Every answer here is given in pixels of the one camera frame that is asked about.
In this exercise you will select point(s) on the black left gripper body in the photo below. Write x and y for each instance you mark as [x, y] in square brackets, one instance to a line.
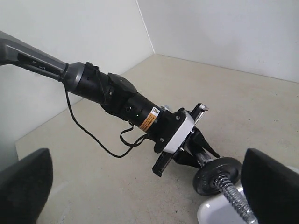
[175, 119]

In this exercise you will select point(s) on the chrome dumbbell bar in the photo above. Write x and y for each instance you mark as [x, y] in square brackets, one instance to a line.
[225, 186]

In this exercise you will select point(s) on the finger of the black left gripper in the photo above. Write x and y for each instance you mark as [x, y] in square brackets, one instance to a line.
[199, 140]
[185, 158]

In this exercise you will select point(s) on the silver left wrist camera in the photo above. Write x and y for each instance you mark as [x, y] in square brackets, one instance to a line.
[180, 135]

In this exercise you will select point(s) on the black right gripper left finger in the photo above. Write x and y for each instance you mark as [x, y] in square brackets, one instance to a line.
[25, 188]

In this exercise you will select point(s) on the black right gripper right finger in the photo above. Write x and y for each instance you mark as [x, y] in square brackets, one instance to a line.
[271, 188]

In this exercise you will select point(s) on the black weight plate near end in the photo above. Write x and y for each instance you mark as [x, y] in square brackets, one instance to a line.
[203, 181]

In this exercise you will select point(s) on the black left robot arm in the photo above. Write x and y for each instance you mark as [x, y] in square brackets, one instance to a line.
[118, 97]

